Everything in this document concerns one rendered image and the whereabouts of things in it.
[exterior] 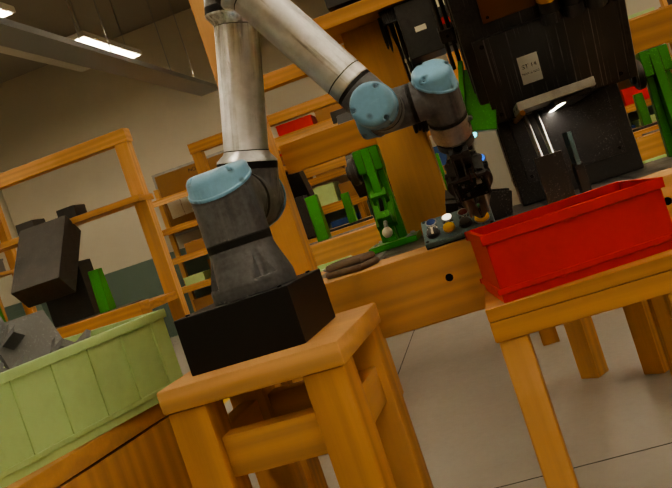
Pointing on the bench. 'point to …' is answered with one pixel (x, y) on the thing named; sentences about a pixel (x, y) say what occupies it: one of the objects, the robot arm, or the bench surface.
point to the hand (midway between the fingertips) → (479, 209)
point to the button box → (452, 230)
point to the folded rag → (351, 264)
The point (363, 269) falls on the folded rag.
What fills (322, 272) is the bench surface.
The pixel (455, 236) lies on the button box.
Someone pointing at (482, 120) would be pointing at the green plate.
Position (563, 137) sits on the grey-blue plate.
